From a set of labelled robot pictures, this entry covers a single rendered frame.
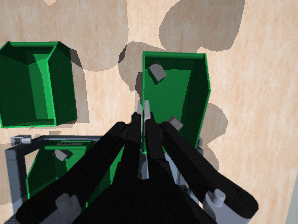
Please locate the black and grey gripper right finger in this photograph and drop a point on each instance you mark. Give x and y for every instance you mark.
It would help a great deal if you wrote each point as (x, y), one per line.
(223, 200)

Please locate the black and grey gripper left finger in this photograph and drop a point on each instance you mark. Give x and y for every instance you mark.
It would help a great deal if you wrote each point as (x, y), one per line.
(61, 201)

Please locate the dark grey metal shelf rack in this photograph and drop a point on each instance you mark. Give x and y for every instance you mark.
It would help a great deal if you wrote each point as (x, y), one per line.
(16, 166)

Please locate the green bin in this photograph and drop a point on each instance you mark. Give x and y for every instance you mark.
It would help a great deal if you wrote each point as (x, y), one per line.
(46, 168)
(36, 85)
(106, 180)
(183, 93)

